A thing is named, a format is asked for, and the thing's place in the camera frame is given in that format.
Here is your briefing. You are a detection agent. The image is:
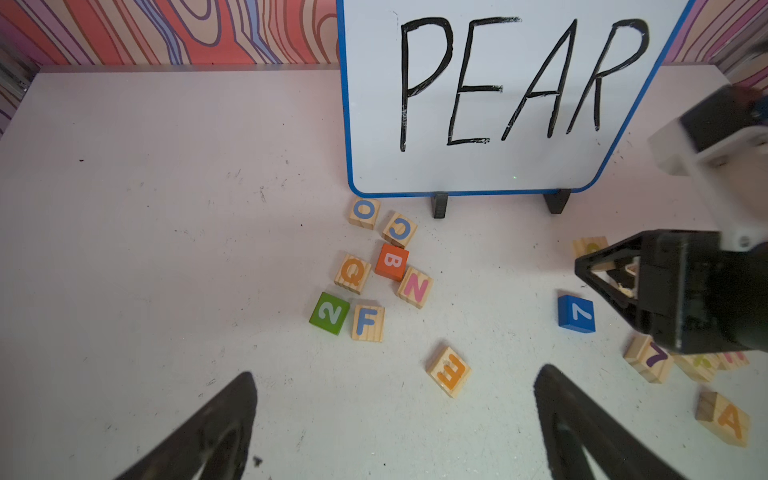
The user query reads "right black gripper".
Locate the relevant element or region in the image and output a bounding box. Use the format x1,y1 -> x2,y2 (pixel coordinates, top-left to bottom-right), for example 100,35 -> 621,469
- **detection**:
574,230 -> 767,354

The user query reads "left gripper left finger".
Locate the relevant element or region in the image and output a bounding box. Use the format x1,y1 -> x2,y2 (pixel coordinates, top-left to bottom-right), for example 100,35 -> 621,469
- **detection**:
119,372 -> 258,479

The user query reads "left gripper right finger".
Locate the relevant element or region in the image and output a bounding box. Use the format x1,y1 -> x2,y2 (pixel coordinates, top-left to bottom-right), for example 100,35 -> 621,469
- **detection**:
534,364 -> 682,479

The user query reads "wooden block letter E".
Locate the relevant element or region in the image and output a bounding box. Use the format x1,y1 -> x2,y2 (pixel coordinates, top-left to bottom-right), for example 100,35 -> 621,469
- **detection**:
426,346 -> 472,398

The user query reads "wooden block letter A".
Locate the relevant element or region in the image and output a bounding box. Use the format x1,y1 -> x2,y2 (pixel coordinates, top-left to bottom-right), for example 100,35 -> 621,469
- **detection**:
695,391 -> 751,448

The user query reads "wooden block yellow letter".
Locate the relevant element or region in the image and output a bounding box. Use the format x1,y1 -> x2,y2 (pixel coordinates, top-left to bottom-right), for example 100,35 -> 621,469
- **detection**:
572,236 -> 615,272

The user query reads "wooden block green letter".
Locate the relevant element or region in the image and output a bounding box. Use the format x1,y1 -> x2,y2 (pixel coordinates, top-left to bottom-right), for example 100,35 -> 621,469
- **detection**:
672,354 -> 720,383

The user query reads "wooden block pink letter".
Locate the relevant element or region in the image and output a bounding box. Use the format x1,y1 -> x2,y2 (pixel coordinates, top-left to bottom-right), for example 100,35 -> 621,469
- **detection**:
717,351 -> 750,371

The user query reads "wooden block letter F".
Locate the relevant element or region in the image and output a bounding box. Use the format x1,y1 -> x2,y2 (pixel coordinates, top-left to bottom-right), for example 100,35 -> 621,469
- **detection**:
351,304 -> 385,343

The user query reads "wooden block letter N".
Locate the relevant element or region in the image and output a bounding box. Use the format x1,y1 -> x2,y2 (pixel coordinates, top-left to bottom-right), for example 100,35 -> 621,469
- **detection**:
397,266 -> 434,309

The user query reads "wooden block letter Q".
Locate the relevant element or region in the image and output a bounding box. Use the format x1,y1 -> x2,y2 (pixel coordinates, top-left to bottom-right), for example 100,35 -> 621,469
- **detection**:
334,254 -> 372,295

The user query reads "orange block letter B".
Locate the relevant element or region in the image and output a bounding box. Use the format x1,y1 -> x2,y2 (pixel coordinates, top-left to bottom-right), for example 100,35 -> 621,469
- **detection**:
374,242 -> 409,282

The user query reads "wooden block letter C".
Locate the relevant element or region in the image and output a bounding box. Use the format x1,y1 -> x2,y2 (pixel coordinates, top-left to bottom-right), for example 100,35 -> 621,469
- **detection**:
382,212 -> 418,249

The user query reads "white board reading PEAR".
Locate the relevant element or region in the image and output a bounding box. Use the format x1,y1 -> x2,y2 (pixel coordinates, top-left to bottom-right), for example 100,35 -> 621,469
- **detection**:
337,1 -> 693,197

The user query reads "wooden block letter O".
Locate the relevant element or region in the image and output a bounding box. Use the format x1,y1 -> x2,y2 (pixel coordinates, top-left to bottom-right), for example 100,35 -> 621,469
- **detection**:
348,197 -> 381,230

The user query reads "blue block number 7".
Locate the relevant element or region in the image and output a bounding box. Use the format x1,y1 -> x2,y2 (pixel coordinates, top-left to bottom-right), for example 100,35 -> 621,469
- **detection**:
558,295 -> 596,333

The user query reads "wooden block purple 7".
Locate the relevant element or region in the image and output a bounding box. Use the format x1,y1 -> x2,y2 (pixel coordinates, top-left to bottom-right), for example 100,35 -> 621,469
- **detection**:
623,334 -> 674,384

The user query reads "green block number 2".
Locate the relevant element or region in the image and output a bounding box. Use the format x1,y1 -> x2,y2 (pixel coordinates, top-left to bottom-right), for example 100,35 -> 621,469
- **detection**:
309,292 -> 350,336

